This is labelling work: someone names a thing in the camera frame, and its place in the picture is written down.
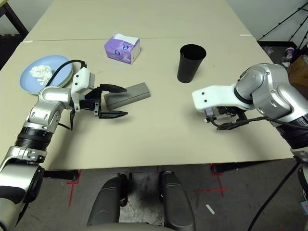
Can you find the purple tissue pack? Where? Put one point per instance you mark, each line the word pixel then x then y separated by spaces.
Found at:
pixel 118 50

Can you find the small purple white cup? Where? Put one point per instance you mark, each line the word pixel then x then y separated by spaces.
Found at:
pixel 290 53

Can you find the green plastic plate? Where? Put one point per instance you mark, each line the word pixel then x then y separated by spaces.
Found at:
pixel 68 81

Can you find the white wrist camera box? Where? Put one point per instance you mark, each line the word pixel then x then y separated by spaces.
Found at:
pixel 81 81
pixel 216 96

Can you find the blue plastic plate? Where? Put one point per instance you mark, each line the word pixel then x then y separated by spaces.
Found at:
pixel 29 81

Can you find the white paper strip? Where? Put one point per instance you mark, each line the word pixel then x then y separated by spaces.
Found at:
pixel 210 209

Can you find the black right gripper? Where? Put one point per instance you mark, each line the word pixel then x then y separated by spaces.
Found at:
pixel 231 111

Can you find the brown cardboard box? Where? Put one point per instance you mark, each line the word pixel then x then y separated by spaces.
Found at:
pixel 299 72

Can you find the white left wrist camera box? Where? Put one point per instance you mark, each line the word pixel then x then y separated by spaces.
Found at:
pixel 81 81

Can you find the grey robot torso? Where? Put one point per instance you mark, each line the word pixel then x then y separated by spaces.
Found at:
pixel 132 228

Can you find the black tripod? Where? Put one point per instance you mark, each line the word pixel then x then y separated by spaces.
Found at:
pixel 281 21

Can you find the grey robot left leg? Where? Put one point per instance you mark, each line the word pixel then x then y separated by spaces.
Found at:
pixel 106 204

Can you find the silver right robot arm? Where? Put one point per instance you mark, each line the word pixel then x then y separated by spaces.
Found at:
pixel 269 84

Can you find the black plastic cup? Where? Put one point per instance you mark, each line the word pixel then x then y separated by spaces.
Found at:
pixel 188 67

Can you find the grey robot right leg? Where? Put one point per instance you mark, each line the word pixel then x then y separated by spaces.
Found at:
pixel 175 202

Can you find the grey glasses case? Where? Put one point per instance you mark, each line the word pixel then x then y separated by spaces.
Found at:
pixel 134 95

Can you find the grey robot leg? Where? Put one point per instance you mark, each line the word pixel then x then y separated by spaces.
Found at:
pixel 106 204
pixel 175 202

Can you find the black framed side table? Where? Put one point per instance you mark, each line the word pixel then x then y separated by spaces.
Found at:
pixel 14 16

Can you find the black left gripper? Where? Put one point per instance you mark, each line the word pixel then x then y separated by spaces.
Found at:
pixel 92 102

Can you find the black foam floor mat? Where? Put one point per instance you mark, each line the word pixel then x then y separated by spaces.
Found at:
pixel 9 50

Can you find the white tissue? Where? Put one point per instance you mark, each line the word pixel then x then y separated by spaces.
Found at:
pixel 41 72

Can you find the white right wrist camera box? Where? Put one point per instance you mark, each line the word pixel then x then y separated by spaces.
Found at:
pixel 216 96

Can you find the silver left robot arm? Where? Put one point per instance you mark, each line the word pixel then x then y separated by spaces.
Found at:
pixel 48 103

